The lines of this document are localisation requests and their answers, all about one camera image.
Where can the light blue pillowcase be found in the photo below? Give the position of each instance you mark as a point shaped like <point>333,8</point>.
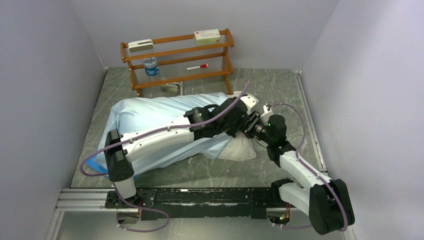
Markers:
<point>145,114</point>

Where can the white eraser block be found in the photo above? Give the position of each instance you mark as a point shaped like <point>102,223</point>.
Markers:
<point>140,45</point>

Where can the blue flat board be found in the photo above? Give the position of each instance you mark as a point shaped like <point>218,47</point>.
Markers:
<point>98,167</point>

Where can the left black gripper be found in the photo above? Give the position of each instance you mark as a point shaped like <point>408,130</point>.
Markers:
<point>242,121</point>

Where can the wooden shelf rack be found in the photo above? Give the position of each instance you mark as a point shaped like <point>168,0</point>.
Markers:
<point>175,54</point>

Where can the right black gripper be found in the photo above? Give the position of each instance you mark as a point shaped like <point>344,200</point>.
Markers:
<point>255,118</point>

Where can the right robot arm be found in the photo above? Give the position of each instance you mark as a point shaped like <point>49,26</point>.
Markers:
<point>324,200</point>

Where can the small stapler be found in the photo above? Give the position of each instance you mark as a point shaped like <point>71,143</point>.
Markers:
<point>171,87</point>

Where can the red capped white marker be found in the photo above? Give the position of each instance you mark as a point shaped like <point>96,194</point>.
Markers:
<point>202,66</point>

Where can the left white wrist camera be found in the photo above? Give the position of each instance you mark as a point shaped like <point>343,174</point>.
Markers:
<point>250,102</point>

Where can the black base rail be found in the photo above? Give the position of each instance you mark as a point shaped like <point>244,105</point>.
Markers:
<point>181,203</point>

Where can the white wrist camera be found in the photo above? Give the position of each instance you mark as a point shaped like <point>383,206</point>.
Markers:
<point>250,102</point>
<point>267,112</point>

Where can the aluminium table edge rail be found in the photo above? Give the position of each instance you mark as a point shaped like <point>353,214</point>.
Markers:
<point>313,134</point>

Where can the white pillow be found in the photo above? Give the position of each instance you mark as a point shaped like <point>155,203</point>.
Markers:
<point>238,149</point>

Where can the white box with red label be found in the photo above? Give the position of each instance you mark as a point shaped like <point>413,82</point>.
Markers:
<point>207,37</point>

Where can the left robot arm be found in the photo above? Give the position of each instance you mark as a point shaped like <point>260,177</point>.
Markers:
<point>213,130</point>

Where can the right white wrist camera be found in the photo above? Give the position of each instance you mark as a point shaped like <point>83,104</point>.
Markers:
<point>267,112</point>

